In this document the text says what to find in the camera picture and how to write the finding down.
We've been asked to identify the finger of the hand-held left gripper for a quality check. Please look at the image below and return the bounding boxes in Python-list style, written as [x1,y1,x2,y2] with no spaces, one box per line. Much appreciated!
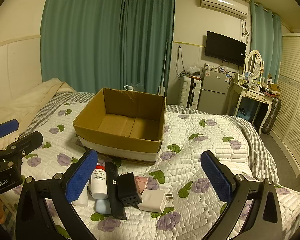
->
[0,131,44,167]
[0,119,19,150]

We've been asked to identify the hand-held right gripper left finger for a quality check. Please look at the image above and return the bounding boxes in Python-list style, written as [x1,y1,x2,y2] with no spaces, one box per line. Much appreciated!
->
[15,149,98,240]

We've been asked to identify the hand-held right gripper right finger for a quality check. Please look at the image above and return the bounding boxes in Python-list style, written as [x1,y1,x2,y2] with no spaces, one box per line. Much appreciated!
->
[200,150,290,240]

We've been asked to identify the white bottle with red cap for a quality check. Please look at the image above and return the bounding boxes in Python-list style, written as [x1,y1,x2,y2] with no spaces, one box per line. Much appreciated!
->
[91,165,109,198]

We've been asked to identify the black remote control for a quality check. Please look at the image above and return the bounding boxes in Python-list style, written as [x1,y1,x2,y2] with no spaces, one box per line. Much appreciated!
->
[105,161,127,220]

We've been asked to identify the light blue rounded case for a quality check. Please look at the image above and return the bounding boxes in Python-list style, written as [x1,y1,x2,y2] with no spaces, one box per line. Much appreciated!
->
[95,198,112,214]

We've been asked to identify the black power adapter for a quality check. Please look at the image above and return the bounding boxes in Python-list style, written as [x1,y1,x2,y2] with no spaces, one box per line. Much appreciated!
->
[117,172,142,207]

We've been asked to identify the brown cardboard box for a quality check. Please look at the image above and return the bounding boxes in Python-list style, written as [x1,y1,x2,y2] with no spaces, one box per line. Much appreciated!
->
[72,87,167,165]

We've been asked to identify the pink rose-print box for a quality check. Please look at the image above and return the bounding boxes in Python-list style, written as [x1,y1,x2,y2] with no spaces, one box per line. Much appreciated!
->
[134,176,148,195]

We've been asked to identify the white charger plug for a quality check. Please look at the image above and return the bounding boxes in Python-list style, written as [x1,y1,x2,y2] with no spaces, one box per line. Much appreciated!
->
[137,189,174,213]

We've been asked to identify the floral white quilt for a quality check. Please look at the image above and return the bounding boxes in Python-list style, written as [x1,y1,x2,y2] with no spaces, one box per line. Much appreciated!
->
[5,101,300,240]

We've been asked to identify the cream blanket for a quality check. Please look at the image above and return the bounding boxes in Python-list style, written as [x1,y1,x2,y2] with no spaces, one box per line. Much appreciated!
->
[0,78,77,153]

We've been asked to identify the blue plastic basket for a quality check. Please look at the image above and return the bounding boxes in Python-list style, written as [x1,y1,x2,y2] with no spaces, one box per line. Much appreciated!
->
[236,107,253,120]

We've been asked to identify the dark checked suitcase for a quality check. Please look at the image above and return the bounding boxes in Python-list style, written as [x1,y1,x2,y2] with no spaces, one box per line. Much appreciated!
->
[261,97,282,134]

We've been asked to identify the grey small fridge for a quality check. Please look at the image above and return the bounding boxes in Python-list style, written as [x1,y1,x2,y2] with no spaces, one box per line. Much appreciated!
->
[197,67,230,112]

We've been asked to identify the white ribbed suitcase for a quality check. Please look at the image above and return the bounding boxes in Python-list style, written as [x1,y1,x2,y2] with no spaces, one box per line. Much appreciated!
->
[178,76,203,110]

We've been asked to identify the white dressing table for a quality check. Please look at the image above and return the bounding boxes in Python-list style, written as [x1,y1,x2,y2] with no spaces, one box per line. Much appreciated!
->
[226,80,275,134]

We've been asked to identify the clear water jug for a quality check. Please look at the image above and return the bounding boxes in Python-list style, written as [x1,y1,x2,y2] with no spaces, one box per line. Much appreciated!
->
[124,84,147,93]

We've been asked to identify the small open cardboard box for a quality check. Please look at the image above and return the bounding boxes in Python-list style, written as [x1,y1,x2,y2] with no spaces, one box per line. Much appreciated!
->
[267,82,282,97]

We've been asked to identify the clear plastic bag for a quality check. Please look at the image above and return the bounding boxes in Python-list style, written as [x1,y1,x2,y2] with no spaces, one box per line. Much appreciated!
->
[184,65,203,77]

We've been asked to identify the white pole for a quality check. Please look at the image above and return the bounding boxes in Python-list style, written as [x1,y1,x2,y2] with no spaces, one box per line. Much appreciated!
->
[159,40,168,98]

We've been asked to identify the cream louvred wardrobe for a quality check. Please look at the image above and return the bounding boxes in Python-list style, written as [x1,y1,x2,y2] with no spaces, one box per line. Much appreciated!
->
[270,32,300,178]

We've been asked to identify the wide green curtain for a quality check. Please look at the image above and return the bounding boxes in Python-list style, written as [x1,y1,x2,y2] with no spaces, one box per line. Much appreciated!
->
[40,0,125,100]

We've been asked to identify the oval white-framed mirror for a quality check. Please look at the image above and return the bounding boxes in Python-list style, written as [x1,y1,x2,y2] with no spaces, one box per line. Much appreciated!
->
[242,50,264,80]

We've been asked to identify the light teal curtain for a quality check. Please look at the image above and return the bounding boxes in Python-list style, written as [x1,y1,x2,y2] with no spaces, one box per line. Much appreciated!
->
[249,0,283,82]

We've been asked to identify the narrow green curtain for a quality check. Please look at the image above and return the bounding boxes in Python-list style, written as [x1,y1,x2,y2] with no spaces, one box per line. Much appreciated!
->
[121,0,176,100]

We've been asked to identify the white air conditioner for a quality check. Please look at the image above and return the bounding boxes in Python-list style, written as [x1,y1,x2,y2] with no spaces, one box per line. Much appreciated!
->
[199,0,249,19]

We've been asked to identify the hanging wall cables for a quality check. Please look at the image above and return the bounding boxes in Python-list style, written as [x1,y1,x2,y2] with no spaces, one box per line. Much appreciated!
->
[176,45,188,77]

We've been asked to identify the black wall television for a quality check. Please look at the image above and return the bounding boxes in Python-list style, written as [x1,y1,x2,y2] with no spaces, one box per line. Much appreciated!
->
[204,31,247,67]

